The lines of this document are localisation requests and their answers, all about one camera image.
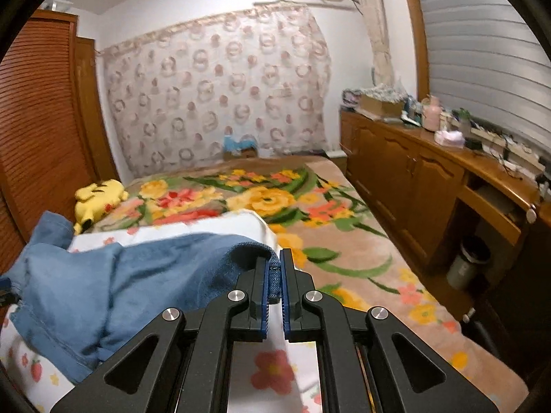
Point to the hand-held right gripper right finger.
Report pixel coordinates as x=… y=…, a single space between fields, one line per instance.
x=285 y=297

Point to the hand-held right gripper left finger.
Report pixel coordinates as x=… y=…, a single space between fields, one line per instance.
x=263 y=297

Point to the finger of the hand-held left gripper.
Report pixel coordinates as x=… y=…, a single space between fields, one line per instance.
x=5 y=294

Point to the blue denim pants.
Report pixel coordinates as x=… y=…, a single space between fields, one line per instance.
x=129 y=275

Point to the floral plush blanket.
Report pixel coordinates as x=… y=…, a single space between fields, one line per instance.
x=344 y=241

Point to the white flower-print sheet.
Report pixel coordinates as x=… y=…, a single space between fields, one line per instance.
x=258 y=395

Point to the yellow plush toy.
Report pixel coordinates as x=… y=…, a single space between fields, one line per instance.
x=99 y=200

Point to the blue plush toy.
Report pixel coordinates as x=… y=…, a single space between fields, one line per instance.
x=239 y=143

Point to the long wooden cabinet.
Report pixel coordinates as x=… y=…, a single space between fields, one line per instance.
x=396 y=176

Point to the wooden louvered wardrobe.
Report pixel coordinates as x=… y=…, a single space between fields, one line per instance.
x=38 y=116

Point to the grey trash bin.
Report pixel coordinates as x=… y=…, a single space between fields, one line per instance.
x=467 y=264

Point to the pink patterned pouch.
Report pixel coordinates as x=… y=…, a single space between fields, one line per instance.
x=351 y=97

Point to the cardboard box with patterned cloth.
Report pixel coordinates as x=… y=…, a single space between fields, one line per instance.
x=379 y=104

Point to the circle-patterned sheer curtain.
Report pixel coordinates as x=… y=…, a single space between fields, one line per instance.
x=215 y=86

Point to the pink tissue pack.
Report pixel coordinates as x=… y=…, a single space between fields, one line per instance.
x=449 y=138

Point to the pink jug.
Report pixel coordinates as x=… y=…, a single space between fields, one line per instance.
x=431 y=114

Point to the small black box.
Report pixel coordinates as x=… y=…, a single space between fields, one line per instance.
x=473 y=143

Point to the cream tied curtain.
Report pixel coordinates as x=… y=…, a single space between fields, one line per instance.
x=379 y=43

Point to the white power strip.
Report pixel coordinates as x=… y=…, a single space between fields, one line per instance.
x=512 y=148

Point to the grey window blind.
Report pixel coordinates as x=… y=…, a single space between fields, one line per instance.
x=486 y=43

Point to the wooden window frame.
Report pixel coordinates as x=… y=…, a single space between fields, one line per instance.
x=415 y=30

